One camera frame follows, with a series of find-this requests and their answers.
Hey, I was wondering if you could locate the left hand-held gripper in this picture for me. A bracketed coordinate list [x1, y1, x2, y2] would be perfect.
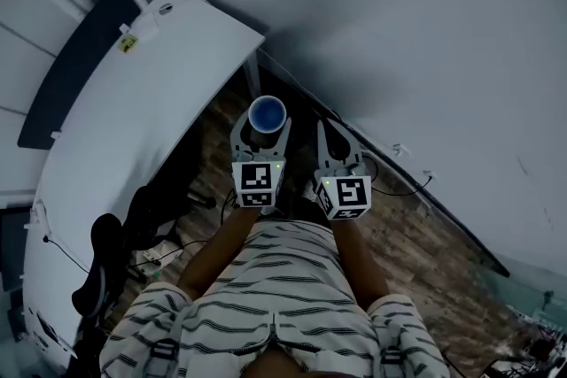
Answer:
[229, 112, 293, 210]

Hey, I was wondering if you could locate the black desk cable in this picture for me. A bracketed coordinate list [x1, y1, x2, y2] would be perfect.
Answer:
[42, 235, 92, 275]

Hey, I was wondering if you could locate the black office chair with headrest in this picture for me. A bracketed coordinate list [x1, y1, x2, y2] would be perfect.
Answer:
[71, 184, 197, 320]

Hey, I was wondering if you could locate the grey shoulder strap with buckle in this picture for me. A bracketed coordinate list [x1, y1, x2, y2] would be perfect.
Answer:
[144, 305, 185, 378]
[376, 313, 411, 378]

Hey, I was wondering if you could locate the black skirting board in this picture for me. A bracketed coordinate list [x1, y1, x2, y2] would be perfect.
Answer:
[256, 57, 511, 279]

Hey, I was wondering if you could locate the person's right white shoe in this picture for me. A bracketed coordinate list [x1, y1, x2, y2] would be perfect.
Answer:
[301, 180, 321, 206]

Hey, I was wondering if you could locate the dark desk partition panel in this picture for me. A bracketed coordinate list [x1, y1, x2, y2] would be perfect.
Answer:
[17, 0, 144, 152]

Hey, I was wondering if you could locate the white desk leg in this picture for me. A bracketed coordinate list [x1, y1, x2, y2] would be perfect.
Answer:
[244, 50, 263, 101]

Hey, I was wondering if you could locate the yellow sticker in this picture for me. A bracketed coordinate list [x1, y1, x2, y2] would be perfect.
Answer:
[118, 35, 140, 55]

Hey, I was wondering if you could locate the red plastic cup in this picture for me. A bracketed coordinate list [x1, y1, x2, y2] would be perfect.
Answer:
[246, 94, 288, 145]

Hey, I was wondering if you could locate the person's right forearm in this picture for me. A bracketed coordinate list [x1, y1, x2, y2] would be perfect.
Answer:
[330, 216, 392, 312]

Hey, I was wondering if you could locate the small white box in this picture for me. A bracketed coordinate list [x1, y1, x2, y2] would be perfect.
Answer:
[128, 10, 161, 42]

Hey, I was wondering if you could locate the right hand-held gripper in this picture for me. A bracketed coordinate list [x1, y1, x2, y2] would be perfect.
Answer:
[314, 119, 373, 222]

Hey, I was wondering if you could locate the person's left forearm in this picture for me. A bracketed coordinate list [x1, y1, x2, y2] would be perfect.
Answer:
[176, 205, 263, 303]

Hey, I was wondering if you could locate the black wall cable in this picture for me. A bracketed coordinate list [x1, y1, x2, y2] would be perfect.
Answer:
[367, 153, 434, 197]

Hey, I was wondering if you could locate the white power strip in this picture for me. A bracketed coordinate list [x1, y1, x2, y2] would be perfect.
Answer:
[140, 246, 172, 267]

